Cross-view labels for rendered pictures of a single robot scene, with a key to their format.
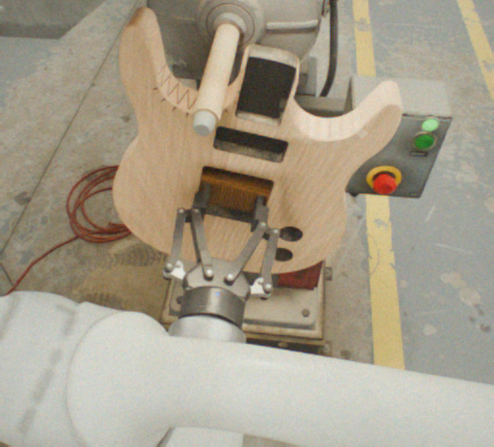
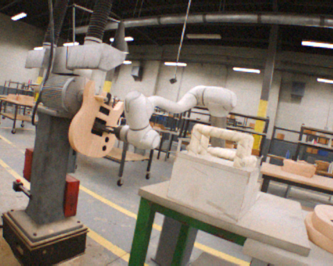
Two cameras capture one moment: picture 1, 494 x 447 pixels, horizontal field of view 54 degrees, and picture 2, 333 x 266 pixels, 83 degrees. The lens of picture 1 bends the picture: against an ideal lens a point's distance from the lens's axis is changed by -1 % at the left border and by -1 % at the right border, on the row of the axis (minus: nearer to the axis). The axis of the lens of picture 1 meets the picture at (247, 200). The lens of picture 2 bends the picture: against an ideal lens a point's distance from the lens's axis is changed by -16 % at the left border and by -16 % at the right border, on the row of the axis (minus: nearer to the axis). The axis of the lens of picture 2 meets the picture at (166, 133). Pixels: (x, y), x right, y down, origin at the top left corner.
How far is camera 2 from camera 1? 119 cm
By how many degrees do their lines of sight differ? 73
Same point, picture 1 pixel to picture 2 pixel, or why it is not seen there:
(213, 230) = (92, 140)
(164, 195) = (85, 127)
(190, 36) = (73, 98)
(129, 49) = (92, 85)
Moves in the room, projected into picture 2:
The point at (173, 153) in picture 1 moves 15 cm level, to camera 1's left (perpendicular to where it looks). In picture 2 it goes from (91, 112) to (71, 109)
